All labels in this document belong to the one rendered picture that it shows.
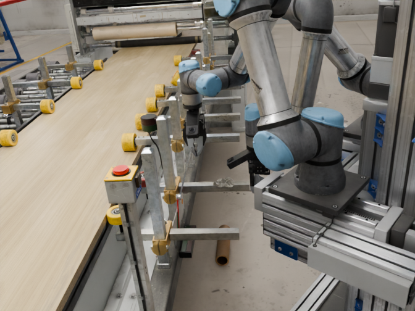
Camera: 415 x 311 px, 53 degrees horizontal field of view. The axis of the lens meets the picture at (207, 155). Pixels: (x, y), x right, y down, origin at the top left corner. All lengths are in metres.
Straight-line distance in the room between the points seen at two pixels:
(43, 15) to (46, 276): 11.01
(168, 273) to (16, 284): 0.49
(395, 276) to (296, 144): 0.40
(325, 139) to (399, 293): 0.42
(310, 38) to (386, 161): 0.44
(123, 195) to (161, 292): 0.50
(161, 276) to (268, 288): 1.04
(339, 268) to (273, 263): 1.42
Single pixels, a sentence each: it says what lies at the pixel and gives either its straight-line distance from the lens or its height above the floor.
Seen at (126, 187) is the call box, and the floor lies 1.20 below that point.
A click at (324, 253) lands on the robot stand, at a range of 1.18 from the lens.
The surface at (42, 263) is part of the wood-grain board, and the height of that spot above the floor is 0.90.
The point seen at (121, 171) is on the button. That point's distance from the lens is 1.02.
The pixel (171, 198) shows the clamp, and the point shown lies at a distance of 1.61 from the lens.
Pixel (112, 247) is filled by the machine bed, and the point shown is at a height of 0.74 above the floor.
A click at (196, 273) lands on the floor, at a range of 2.54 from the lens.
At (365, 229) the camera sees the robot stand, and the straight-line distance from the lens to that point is 1.23.
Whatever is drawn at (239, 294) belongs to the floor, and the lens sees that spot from 2.40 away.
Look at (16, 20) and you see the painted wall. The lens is 12.54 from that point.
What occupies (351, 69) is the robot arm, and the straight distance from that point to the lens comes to 1.67.
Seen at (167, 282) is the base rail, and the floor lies 0.70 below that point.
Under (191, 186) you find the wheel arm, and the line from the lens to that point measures 1.66.
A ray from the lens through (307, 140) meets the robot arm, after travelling 1.12.
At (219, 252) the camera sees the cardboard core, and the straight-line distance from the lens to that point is 2.55.
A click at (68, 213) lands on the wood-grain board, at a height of 0.90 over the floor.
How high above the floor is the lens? 1.69
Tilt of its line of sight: 26 degrees down
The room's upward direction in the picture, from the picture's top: 5 degrees counter-clockwise
